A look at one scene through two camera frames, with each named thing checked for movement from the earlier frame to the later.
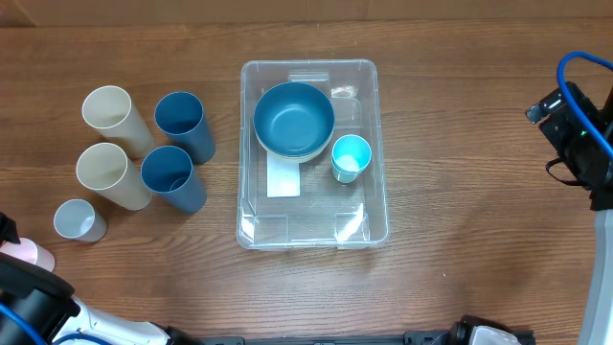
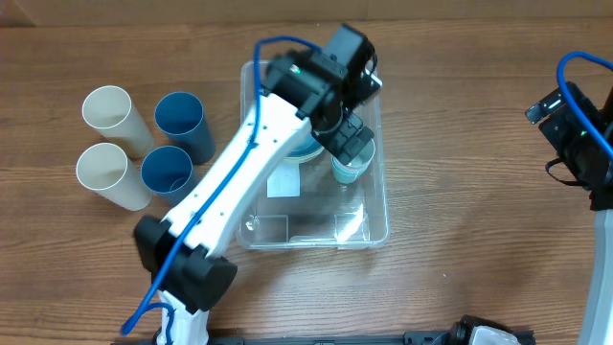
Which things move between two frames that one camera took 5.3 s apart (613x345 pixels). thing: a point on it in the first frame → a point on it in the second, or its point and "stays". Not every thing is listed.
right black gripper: (551, 126) stays
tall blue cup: (181, 116) stays
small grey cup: (76, 218) → (365, 156)
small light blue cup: (351, 154) stays
